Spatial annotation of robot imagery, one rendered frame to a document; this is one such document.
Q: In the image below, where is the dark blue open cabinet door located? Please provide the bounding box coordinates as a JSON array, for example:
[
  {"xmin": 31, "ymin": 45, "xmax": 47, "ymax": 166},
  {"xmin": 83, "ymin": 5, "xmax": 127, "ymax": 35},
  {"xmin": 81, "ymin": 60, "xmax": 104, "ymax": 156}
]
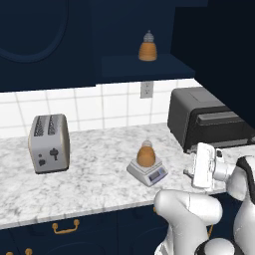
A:
[{"xmin": 170, "ymin": 0, "xmax": 255, "ymax": 131}]

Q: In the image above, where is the dark blue oval-panel cabinet door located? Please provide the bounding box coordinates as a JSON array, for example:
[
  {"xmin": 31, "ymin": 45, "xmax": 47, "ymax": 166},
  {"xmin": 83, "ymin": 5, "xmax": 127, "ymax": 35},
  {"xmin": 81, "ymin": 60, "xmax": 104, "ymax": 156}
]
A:
[{"xmin": 0, "ymin": 0, "xmax": 98, "ymax": 94}]

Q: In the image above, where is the gold drawer handle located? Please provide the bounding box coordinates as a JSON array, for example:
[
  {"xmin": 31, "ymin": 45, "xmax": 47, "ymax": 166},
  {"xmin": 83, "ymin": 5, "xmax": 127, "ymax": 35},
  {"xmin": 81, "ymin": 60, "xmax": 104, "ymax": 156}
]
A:
[{"xmin": 51, "ymin": 218, "xmax": 81, "ymax": 235}]

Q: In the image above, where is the silver two-slot toaster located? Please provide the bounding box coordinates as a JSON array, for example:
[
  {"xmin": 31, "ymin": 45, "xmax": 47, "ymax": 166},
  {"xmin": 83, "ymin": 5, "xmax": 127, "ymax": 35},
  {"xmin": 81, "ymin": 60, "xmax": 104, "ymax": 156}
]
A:
[{"xmin": 27, "ymin": 114, "xmax": 71, "ymax": 175}]

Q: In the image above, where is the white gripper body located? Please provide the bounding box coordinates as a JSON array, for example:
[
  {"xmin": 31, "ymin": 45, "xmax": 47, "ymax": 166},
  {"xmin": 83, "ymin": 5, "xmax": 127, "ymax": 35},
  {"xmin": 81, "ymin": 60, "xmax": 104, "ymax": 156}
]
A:
[{"xmin": 191, "ymin": 141, "xmax": 217, "ymax": 190}]

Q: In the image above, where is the amber honey bottle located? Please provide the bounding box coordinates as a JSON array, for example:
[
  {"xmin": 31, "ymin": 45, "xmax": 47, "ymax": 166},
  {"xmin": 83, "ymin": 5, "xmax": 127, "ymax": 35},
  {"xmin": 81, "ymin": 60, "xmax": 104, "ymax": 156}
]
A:
[
  {"xmin": 136, "ymin": 139, "xmax": 157, "ymax": 168},
  {"xmin": 137, "ymin": 30, "xmax": 158, "ymax": 63}
]

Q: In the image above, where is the dark blue wall cabinet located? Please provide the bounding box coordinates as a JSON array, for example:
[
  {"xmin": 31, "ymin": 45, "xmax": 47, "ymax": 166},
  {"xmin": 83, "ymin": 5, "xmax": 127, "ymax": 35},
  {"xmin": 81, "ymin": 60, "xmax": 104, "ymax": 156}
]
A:
[{"xmin": 94, "ymin": 0, "xmax": 197, "ymax": 85}]

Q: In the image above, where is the grey wall outlet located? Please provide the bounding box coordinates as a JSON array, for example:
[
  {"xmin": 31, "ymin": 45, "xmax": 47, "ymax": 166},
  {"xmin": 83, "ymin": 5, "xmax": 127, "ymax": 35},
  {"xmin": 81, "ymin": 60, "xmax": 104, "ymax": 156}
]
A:
[{"xmin": 139, "ymin": 81, "xmax": 154, "ymax": 100}]

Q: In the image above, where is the white digital scale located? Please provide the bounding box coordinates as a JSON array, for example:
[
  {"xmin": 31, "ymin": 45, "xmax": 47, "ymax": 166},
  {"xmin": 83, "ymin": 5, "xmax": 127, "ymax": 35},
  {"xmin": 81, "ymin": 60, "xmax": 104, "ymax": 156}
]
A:
[{"xmin": 126, "ymin": 156, "xmax": 169, "ymax": 187}]

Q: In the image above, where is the dark blue base cabinet door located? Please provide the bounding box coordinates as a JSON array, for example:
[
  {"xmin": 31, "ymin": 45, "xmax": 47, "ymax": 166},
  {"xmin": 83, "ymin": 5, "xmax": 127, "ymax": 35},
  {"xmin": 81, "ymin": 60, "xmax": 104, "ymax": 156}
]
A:
[{"xmin": 117, "ymin": 203, "xmax": 170, "ymax": 255}]

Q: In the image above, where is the black toaster oven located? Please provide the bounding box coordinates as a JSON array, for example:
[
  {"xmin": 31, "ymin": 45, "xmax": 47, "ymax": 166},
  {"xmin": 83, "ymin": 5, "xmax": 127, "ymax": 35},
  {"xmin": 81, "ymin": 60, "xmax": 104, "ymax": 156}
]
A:
[{"xmin": 166, "ymin": 86, "xmax": 255, "ymax": 153}]

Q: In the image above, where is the dark blue drawer front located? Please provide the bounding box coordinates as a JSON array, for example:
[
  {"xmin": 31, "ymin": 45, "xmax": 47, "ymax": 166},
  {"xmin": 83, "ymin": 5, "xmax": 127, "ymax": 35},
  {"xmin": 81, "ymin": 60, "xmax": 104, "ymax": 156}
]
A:
[{"xmin": 29, "ymin": 212, "xmax": 120, "ymax": 255}]

